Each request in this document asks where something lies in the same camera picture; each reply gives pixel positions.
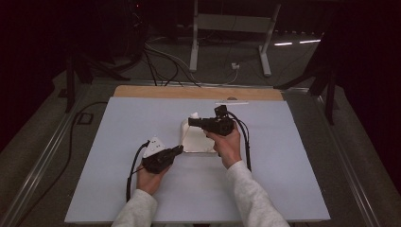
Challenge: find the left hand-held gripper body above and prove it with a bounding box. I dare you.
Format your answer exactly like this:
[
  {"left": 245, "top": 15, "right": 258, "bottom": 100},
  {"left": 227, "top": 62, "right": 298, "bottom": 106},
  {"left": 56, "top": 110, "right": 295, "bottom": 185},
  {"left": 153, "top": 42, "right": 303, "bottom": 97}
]
[{"left": 141, "top": 136, "right": 178, "bottom": 175}]

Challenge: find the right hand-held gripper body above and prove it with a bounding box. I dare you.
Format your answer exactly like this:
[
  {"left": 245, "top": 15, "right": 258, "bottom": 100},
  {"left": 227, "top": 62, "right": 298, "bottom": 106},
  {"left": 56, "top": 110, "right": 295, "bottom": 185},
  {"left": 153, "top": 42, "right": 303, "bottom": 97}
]
[{"left": 202, "top": 101, "right": 250, "bottom": 137}]

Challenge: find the white square plate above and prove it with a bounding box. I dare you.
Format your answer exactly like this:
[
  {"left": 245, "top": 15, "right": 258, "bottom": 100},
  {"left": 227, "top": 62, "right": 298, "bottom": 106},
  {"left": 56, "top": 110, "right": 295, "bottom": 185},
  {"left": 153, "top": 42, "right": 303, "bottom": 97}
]
[{"left": 180, "top": 118, "right": 221, "bottom": 155}]

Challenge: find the person's left hand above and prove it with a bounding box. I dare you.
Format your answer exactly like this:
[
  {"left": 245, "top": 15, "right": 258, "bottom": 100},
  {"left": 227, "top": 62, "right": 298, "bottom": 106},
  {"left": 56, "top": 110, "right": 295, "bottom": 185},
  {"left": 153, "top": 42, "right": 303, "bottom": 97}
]
[{"left": 135, "top": 165, "right": 171, "bottom": 197}]

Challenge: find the person's right hand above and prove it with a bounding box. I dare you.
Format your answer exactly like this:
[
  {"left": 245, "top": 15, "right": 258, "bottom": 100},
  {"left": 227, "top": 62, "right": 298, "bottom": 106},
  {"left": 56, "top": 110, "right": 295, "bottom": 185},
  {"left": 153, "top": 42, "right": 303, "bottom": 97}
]
[{"left": 204, "top": 131, "right": 242, "bottom": 169}]

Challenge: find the pale blue table mat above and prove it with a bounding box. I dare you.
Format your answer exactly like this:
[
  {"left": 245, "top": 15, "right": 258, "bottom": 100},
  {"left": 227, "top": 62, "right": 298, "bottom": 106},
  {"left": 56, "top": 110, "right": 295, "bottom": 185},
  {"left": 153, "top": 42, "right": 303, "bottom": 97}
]
[{"left": 64, "top": 96, "right": 331, "bottom": 223}]

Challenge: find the black floor socket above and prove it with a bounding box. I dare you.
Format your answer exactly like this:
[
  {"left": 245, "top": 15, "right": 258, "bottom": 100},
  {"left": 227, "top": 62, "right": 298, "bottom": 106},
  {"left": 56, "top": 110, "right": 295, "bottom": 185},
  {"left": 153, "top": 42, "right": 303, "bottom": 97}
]
[{"left": 77, "top": 112, "right": 95, "bottom": 126}]

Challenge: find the black floor stand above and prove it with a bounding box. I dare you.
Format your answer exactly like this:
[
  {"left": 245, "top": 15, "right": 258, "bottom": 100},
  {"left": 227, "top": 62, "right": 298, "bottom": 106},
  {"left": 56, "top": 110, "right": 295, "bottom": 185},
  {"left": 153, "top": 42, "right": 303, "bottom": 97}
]
[
  {"left": 64, "top": 51, "right": 131, "bottom": 114},
  {"left": 273, "top": 29, "right": 338, "bottom": 126}
]

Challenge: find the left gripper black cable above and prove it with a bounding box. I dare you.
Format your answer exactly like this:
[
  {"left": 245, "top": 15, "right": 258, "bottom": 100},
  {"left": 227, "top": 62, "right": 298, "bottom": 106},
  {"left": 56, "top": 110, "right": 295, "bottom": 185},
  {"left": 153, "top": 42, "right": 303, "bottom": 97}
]
[{"left": 126, "top": 140, "right": 150, "bottom": 202}]

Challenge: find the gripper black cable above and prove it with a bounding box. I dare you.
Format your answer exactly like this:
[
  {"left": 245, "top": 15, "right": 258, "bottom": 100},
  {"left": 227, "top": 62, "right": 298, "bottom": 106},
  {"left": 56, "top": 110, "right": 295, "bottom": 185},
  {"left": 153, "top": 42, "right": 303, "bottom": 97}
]
[
  {"left": 226, "top": 111, "right": 253, "bottom": 173},
  {"left": 126, "top": 140, "right": 150, "bottom": 202}
]

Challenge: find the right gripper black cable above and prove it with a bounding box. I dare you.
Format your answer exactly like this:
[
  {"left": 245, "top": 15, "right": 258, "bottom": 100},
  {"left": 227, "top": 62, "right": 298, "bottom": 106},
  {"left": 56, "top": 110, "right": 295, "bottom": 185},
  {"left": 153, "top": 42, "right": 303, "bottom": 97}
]
[{"left": 226, "top": 111, "right": 253, "bottom": 173}]

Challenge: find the white floor cable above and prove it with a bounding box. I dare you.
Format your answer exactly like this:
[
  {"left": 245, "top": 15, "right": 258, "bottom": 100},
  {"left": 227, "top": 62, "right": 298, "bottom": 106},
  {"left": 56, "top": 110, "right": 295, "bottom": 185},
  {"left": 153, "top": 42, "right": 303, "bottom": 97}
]
[{"left": 145, "top": 42, "right": 239, "bottom": 86}]

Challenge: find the bundle of black floor cables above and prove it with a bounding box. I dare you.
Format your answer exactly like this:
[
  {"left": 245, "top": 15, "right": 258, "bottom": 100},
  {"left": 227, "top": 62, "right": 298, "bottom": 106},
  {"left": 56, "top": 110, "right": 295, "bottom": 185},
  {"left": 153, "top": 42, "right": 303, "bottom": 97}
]
[{"left": 126, "top": 37, "right": 202, "bottom": 88}]

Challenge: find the long black floor cable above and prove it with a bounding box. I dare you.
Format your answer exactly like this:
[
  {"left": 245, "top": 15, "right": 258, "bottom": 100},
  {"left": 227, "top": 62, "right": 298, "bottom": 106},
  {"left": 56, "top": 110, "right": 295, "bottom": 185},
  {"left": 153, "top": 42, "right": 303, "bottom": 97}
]
[{"left": 14, "top": 101, "right": 109, "bottom": 227}]

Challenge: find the white metal stand frame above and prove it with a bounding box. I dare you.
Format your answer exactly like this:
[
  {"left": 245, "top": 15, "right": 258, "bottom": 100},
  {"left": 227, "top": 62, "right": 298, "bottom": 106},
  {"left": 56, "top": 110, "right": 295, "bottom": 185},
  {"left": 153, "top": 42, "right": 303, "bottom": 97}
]
[{"left": 188, "top": 0, "right": 282, "bottom": 78}]

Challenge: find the metal floor rail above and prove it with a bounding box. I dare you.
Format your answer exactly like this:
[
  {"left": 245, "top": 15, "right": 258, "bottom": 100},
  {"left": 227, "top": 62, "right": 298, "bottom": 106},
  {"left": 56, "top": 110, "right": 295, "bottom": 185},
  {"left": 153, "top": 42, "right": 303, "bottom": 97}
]
[
  {"left": 313, "top": 94, "right": 383, "bottom": 227},
  {"left": 0, "top": 84, "right": 93, "bottom": 227}
]

